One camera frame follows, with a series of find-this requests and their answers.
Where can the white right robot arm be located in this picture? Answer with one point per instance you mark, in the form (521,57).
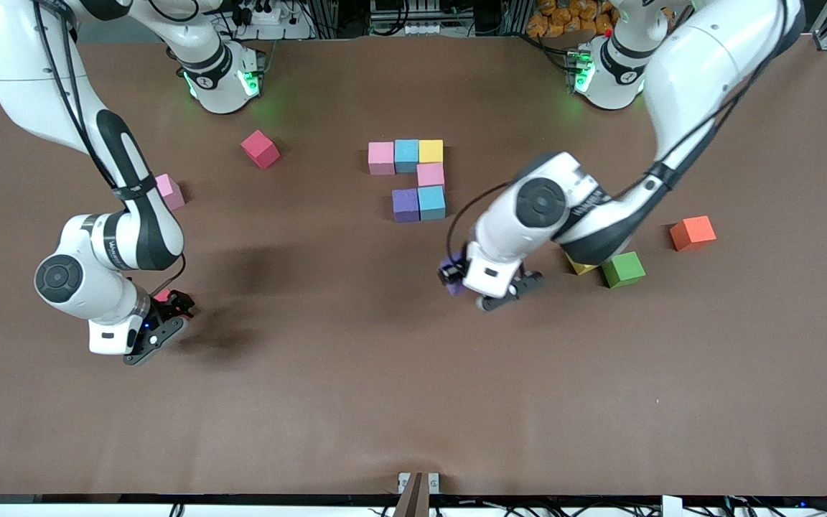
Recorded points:
(62,278)

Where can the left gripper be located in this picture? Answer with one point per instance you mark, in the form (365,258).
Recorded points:
(454,271)

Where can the white power strip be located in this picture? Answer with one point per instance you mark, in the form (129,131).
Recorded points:
(270,18)

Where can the silver camera pole bracket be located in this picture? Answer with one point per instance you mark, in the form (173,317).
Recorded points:
(403,480)

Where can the white equipment box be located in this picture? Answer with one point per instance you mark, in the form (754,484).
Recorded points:
(421,27)

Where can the crimson foam cube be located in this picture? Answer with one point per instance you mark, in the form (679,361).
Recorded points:
(260,149)
(162,295)

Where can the yellow foam cube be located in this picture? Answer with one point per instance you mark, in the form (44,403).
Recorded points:
(581,268)
(431,151)

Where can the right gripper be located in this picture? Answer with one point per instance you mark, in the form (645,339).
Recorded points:
(167,306)

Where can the pink foam cube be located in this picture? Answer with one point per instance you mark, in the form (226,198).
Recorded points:
(171,192)
(431,174)
(381,159)

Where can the purple foam cube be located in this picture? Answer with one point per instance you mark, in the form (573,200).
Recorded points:
(454,289)
(405,205)

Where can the aluminium frame rail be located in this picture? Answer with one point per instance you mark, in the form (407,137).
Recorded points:
(413,499)

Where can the blue foam cube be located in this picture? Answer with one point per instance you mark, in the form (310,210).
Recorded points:
(406,156)
(431,202)

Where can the orange snack bag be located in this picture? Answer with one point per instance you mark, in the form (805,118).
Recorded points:
(550,25)

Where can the green foam cube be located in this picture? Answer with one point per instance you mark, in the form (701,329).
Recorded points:
(623,270)

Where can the orange foam cube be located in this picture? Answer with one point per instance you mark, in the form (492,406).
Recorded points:
(692,233)

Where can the brown table mat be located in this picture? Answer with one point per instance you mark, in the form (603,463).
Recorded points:
(413,402)

